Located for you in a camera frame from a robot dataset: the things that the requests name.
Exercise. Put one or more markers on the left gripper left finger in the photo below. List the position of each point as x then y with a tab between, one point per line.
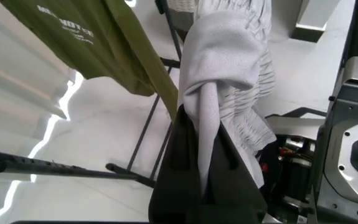
175	174

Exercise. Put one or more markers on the white laundry basket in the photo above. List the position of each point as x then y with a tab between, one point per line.
181	4

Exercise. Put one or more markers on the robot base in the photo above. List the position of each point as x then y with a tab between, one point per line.
353	124

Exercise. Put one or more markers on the pale grey shorts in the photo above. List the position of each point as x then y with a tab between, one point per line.
222	46

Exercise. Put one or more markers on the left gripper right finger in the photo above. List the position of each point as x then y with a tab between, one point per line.
231	186

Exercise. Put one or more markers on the black clothes rack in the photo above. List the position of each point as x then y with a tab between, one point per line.
57	171

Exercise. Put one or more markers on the green long-sleeved shirt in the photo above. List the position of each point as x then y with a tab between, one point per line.
104	46

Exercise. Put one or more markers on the white curtain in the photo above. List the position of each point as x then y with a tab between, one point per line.
10	77

